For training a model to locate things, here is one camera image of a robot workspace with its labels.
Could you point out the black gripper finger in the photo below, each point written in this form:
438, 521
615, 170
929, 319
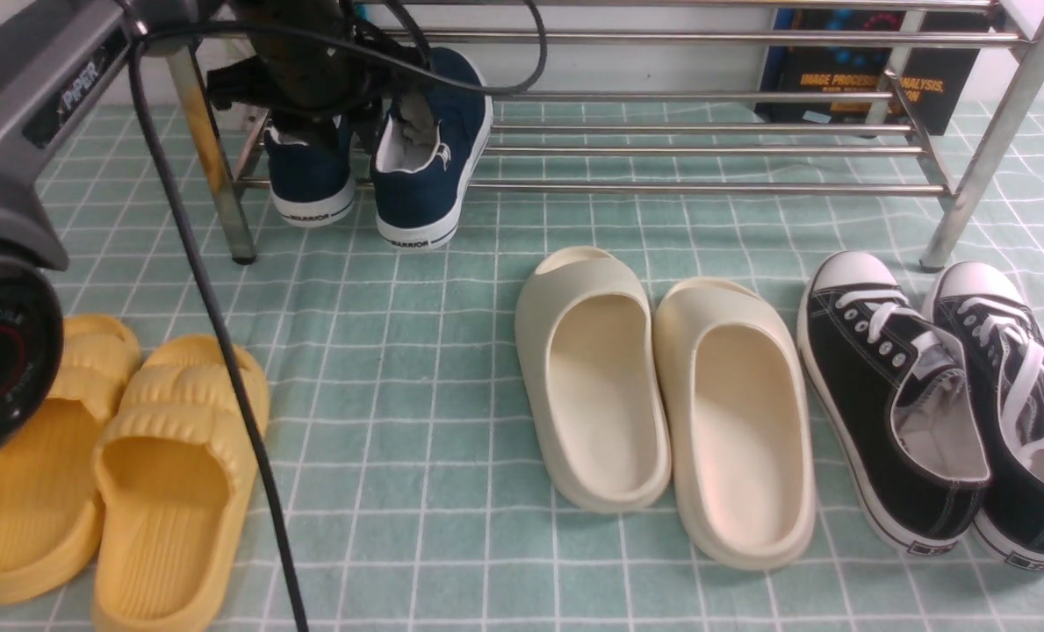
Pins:
316, 131

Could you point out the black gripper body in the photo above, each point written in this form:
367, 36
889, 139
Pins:
293, 75

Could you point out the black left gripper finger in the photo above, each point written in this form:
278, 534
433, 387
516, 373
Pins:
369, 127

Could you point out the navy slip-on shoe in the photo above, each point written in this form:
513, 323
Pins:
427, 153
310, 186

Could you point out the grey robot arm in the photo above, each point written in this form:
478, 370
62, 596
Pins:
56, 57

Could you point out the steel shoe rack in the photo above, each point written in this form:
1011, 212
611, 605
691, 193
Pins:
927, 24

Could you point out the left cream foam slipper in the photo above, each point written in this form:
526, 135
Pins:
583, 335

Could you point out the cream foam slipper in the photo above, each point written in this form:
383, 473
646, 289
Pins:
583, 335
736, 404

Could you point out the right yellow slide sandal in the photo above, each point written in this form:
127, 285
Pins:
175, 470

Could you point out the yellow slide sandal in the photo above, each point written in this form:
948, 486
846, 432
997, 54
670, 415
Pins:
51, 516
175, 470

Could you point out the right cream foam slipper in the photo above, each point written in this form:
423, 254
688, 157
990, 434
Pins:
736, 404

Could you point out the left yellow slide sandal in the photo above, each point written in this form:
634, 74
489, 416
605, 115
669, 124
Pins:
51, 516

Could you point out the black image processing book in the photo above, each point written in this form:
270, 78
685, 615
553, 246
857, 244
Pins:
933, 79

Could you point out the left black canvas sneaker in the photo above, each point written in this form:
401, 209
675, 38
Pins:
895, 387

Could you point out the black canvas sneaker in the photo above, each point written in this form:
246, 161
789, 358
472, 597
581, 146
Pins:
1003, 351
895, 387

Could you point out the right black canvas sneaker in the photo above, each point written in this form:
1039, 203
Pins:
1003, 351

